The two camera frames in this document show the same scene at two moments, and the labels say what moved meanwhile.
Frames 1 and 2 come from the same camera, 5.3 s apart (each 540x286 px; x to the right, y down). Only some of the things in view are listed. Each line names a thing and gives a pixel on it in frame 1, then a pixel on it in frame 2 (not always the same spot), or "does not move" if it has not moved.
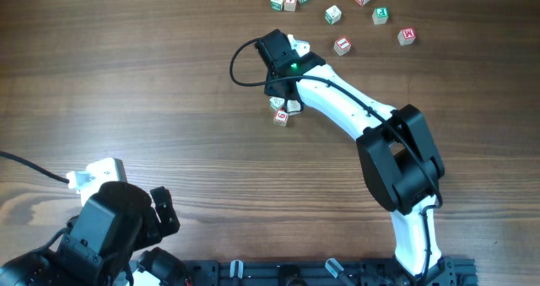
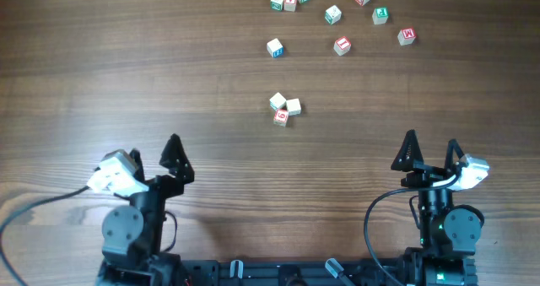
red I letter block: [342, 45] does not move
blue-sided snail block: [294, 107] does not move
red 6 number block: [281, 117] does not move
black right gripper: [273, 91] → [425, 173]
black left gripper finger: [165, 210] → [175, 158]
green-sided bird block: [277, 103] does not move
